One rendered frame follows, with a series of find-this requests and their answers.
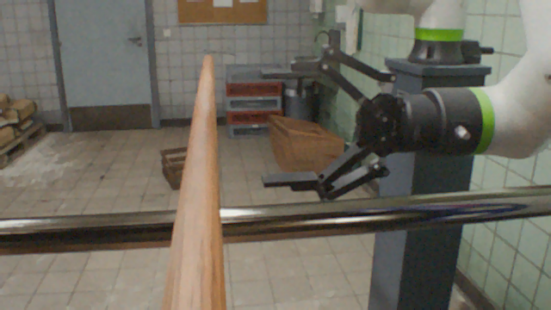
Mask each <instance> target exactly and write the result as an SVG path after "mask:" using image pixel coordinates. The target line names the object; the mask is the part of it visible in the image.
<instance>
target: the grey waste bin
mask: <svg viewBox="0 0 551 310"><path fill-rule="evenodd" d="M297 82H298V81H290V82H284V83H283V84H282V86H283V88H282V95H283V117H288V118H293V119H297V120H302V121H305V122H311V123H313V100H314V93H313V92H312V83H311V82H305V81H304V88H303V97H302V98H299V97H298V95H297V94H296V91H297Z"/></svg>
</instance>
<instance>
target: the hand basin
mask: <svg viewBox="0 0 551 310"><path fill-rule="evenodd" d="M320 33H327V34H328V45H331V46H333V47H334V48H336V49H337V50H339V51H341V42H342V30H341V29H337V28H329V30H328V32H327V31H324V30H322V31H319V32H318V33H317V34H316V35H315V38H314V42H316V40H317V36H318V35H319V34H320ZM318 58H319V56H294V59H309V60H315V59H318ZM330 65H331V66H332V67H333V68H334V69H335V70H337V71H338V72H339V73H340V62H338V61H336V60H335V59H331V63H330ZM313 79H314V81H312V92H313V93H319V87H321V89H322V91H323V101H324V107H323V112H320V115H321V116H324V117H326V116H327V117H328V118H329V117H330V113H329V112H328V111H326V110H325V109H326V100H325V89H324V87H329V88H331V89H332V90H335V92H338V86H337V85H336V84H334V83H333V82H332V81H331V80H330V79H329V78H328V77H327V76H326V75H325V74H324V73H323V72H322V78H313ZM303 88H304V78H298V82H297V91H296V94H297V95H298V97H299V98H302V97H303Z"/></svg>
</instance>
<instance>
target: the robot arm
mask: <svg viewBox="0 0 551 310"><path fill-rule="evenodd" d="M355 1H356V3H357V5H358V6H359V7H360V8H361V9H363V10H364V11H366V12H368V13H372V14H385V15H412V16H413V17H414V26H413V29H414V42H413V44H414V45H413V48H412V50H411V52H410V54H409V55H408V60H407V61H408V62H412V63H417V64H426V65H464V64H465V63H469V64H475V65H477V64H480V61H481V55H482V54H493V53H494V48H493V47H489V46H480V42H479V41H478V40H463V39H462V35H463V33H464V30H465V26H466V20H467V18H466V14H467V3H468V0H355ZM517 5H518V8H519V12H520V16H521V20H522V24H523V30H524V37H525V43H526V52H525V55H524V56H523V58H522V59H520V60H519V61H520V62H519V63H518V64H517V65H516V66H515V67H514V68H513V70H512V71H511V72H510V73H509V74H508V75H507V76H506V77H504V78H503V79H502V80H501V81H500V82H499V83H498V84H496V85H493V86H488V87H482V88H474V87H464V88H437V89H426V90H423V91H422V92H421V93H420V94H419V95H420V96H417V95H392V86H393V83H395V82H396V81H397V75H396V74H394V73H391V72H389V71H383V70H378V69H375V68H374V67H372V66H370V65H367V64H365V63H363V62H362V61H360V60H358V59H356V58H353V57H351V56H349V55H348V54H346V53H343V52H341V51H339V50H337V49H336V48H334V46H331V45H328V44H324V45H323V46H322V47H321V53H320V55H319V58H318V59H315V60H309V59H295V60H293V61H291V69H286V70H260V71H259V74H260V77H261V79H298V78H322V72H323V73H324V74H325V75H326V76H327V77H328V78H329V79H330V80H331V81H332V82H333V83H334V84H336V85H337V86H338V87H339V88H340V89H343V91H344V92H345V93H346V94H347V95H348V96H350V97H351V98H352V99H353V100H354V101H355V102H356V103H358V104H359V105H360V106H361V107H360V108H359V109H358V110H357V112H356V117H355V119H356V127H355V132H354V135H355V136H356V140H355V141H354V142H353V144H352V145H351V146H350V148H349V149H348V150H347V151H346V152H345V153H343V154H342V155H341V156H340V157H339V158H337V159H336V160H335V161H333V162H331V163H330V164H329V165H328V167H327V168H325V169H324V170H323V171H322V172H320V173H319V174H318V175H317V176H316V175H315V173H314V171H306V172H290V173H274V174H262V175H261V180H262V183H263V187H264V188H272V187H287V186H290V188H291V191H293V192H307V191H315V192H317V195H318V197H319V199H320V200H321V201H333V200H335V199H337V198H339V197H341V196H343V195H346V194H348V192H350V191H351V190H353V189H355V188H357V187H359V186H361V185H363V184H365V183H367V182H370V181H372V180H374V179H377V178H383V177H388V176H389V174H390V171H389V169H388V168H387V156H388V155H390V154H392V153H408V152H422V153H423V154H424V155H425V157H427V158H445V157H461V156H476V155H488V156H497V157H501V158H509V159H526V158H531V157H534V156H535V155H537V154H539V153H541V152H542V151H544V150H545V149H546V148H547V146H549V145H550V144H551V0H517ZM331 59H335V60H336V61H338V62H340V63H342V64H343V65H346V66H348V67H350V68H352V69H354V70H356V71H359V72H360V73H362V74H364V75H366V76H368V77H370V78H371V79H374V80H375V85H376V86H378V87H380V88H381V92H380V93H378V94H377V95H375V96H374V97H372V98H371V99H368V98H367V97H366V96H365V95H364V94H363V93H362V92H361V91H360V90H358V89H357V88H356V87H355V86H354V84H352V83H351V82H350V81H349V80H348V79H347V78H346V77H343V76H342V75H341V74H340V73H339V72H338V71H337V70H335V69H334V68H333V67H332V66H331V65H330V63H331ZM371 153H374V154H375V155H377V157H376V159H375V160H371V161H370V164H366V165H364V166H362V167H360V169H358V170H355V171H353V172H351V173H350V174H348V175H346V176H344V177H342V178H340V177H341V176H342V175H343V174H345V173H346V172H347V171H348V170H350V169H351V168H352V166H353V165H354V164H356V163H357V162H358V161H359V160H361V159H365V158H366V157H368V156H369V155H370V154H371ZM339 178H340V179H339Z"/></svg>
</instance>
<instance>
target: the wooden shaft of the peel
mask: <svg viewBox="0 0 551 310"><path fill-rule="evenodd" d="M183 168H184V172H183V177H182V182H181V185H182V187H180V189H181V191H180V197H179V202H178V207H177V212H176V221H175V226H174V232H173V236H172V242H171V248H170V256H169V262H168V267H167V271H166V274H167V277H166V282H165V286H164V295H163V299H162V305H161V310H227V309H226V280H225V275H224V257H223V239H222V222H221V204H220V169H219V151H218V133H217V114H216V97H215V79H214V58H213V57H212V56H209V55H208V56H206V57H205V58H204V61H203V66H202V67H201V75H200V81H199V85H198V91H197V97H196V101H195V111H194V115H193V121H192V127H191V131H190V136H189V146H188V151H187V157H186V161H185V166H184V167H183Z"/></svg>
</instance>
